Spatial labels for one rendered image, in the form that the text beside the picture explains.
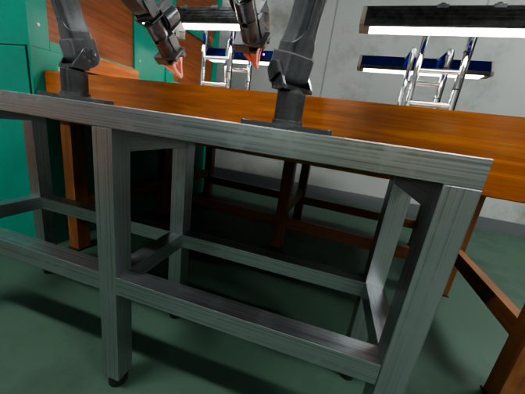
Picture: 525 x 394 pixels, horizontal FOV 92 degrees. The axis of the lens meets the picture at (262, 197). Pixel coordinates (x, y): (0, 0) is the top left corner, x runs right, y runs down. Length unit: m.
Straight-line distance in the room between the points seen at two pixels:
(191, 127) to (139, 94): 0.60
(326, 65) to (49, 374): 2.79
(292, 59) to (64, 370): 0.93
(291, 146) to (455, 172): 0.22
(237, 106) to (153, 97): 0.31
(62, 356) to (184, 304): 0.49
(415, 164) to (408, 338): 0.27
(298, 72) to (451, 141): 0.41
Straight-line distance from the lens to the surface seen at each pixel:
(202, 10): 1.32
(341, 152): 0.38
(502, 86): 3.12
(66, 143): 1.35
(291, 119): 0.56
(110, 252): 0.62
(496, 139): 0.79
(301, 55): 0.59
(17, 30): 1.45
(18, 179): 1.58
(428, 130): 0.75
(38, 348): 1.02
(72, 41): 0.89
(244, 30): 0.85
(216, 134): 0.42
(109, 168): 0.55
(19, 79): 1.45
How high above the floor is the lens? 0.67
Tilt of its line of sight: 16 degrees down
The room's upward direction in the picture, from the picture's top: 8 degrees clockwise
